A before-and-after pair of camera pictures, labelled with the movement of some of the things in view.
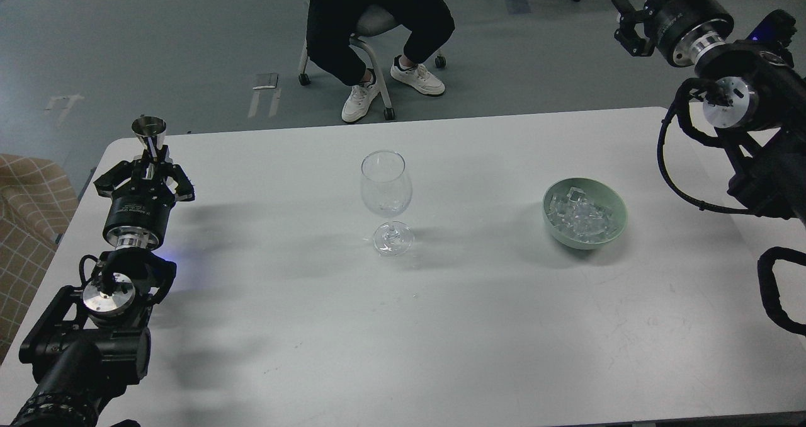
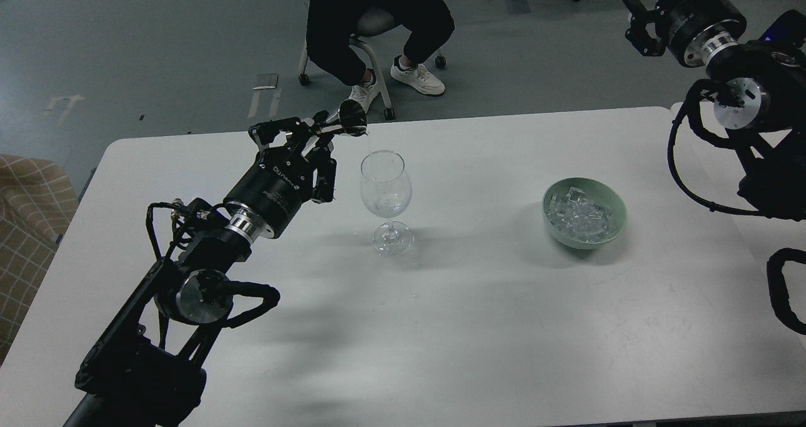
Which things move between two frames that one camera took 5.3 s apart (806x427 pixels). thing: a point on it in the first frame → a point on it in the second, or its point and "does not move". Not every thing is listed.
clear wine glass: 386,185 does not move
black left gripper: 138,213 → 274,189
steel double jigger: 147,126 → 352,118
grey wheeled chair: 371,20 does not move
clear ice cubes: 577,214 does not move
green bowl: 585,213 does not move
